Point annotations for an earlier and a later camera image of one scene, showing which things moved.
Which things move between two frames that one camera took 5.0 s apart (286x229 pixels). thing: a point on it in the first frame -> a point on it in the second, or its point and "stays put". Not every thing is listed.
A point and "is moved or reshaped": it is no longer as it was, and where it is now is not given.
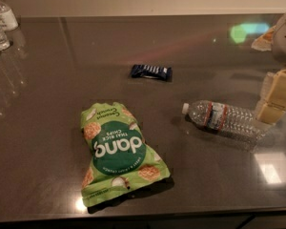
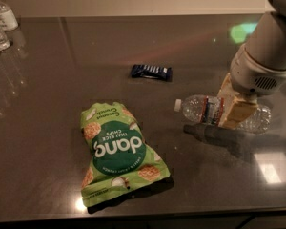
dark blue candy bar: [154, 72] stays put
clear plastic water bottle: [226, 119] is moved or reshaped
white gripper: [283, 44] -> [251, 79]
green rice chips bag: [116, 156] stays put
